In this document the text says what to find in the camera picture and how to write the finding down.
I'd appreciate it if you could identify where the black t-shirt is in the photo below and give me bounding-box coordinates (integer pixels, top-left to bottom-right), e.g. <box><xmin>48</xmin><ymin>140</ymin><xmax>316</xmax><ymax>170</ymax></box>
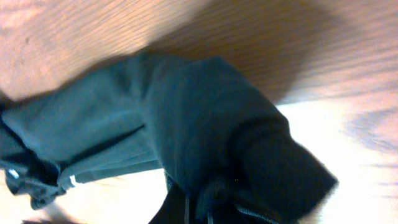
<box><xmin>1</xmin><ymin>52</ymin><xmax>338</xmax><ymax>223</ymax></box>

